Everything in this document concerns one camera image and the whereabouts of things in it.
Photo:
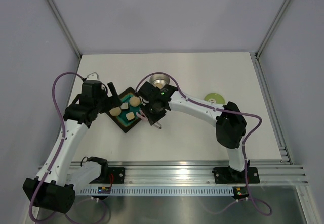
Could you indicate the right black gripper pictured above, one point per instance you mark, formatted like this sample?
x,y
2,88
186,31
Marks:
x,y
152,118

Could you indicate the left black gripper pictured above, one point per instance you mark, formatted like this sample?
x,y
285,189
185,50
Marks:
x,y
113,101

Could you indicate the dark square teal plate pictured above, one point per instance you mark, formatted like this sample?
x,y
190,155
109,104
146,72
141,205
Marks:
x,y
121,120

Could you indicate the round bun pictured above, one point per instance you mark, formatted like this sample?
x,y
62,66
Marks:
x,y
115,112
160,86
134,101

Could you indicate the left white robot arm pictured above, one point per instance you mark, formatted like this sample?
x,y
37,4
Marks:
x,y
51,189

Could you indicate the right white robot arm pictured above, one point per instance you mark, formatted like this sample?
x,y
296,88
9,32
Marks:
x,y
229,124

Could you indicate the round metal lunch tin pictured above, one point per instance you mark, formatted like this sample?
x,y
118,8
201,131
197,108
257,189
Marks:
x,y
159,78

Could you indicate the small tofu cube upper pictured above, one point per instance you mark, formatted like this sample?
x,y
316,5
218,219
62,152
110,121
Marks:
x,y
124,106

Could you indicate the round bun top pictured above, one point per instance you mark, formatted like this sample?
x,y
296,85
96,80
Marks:
x,y
134,101

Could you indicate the tofu cube lower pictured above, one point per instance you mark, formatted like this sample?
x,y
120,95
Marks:
x,y
130,116

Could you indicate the green round lid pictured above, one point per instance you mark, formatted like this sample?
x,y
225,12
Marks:
x,y
214,98

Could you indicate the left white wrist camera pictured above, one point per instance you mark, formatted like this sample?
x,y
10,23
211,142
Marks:
x,y
93,76

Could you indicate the left black base bracket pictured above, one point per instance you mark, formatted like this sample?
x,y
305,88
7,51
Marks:
x,y
116,175

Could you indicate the black base bracket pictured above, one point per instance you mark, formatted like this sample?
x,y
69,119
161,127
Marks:
x,y
226,175
116,175

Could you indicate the aluminium mounting rail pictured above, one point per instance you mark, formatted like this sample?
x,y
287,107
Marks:
x,y
193,178

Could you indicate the right black base bracket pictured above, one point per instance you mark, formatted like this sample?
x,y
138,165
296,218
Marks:
x,y
226,175

